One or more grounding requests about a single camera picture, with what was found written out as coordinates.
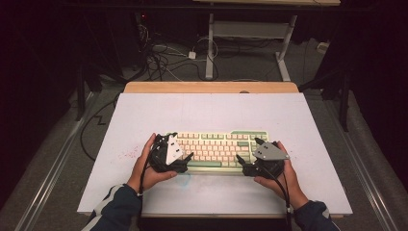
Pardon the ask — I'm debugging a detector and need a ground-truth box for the green and cream keyboard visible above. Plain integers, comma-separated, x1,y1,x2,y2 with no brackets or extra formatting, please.
165,129,271,176

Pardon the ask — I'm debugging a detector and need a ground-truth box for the white power strip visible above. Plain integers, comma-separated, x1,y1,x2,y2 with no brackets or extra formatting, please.
316,40,331,55

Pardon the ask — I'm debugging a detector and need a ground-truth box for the black metal stand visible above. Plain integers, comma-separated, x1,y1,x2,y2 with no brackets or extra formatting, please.
74,59,105,122
299,68,350,133

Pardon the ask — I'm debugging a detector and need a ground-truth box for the person's left hand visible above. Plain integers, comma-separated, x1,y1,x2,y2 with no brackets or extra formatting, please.
126,133,178,193

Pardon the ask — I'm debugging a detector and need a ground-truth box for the person's right hand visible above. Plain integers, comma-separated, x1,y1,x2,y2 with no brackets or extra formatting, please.
253,141,310,211

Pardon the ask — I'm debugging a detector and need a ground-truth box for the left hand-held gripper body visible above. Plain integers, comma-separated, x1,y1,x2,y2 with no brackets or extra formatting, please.
149,134,191,174

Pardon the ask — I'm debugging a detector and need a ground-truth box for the aluminium floor rail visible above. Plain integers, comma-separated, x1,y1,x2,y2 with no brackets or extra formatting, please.
321,97,400,231
13,90,99,231

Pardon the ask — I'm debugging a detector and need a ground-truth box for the black floor cable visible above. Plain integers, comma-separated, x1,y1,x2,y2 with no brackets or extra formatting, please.
79,92,121,163

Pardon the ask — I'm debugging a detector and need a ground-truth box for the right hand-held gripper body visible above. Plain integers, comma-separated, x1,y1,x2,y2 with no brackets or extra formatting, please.
242,141,291,178

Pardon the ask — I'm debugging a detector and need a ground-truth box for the left hand-held gripper cable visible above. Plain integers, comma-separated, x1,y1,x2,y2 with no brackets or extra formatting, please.
137,150,155,231

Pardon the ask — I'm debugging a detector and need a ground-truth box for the white board table cover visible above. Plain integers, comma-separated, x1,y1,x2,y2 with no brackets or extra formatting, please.
76,92,354,216

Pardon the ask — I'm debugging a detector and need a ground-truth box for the hand-held gripper cable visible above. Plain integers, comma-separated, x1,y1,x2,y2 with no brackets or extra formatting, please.
137,150,155,231
255,163,293,231

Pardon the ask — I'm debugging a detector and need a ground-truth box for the wooden table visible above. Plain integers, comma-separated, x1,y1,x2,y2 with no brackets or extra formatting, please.
123,81,344,219

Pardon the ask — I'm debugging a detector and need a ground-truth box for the white metal desk frame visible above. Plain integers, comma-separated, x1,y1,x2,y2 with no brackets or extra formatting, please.
191,0,341,82

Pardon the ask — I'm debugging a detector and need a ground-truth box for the tangle of floor cables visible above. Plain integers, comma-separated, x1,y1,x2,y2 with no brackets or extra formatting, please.
134,23,220,82

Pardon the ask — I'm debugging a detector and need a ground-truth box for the right hand-held gripper cable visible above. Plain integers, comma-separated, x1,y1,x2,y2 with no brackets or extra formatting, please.
255,163,293,231

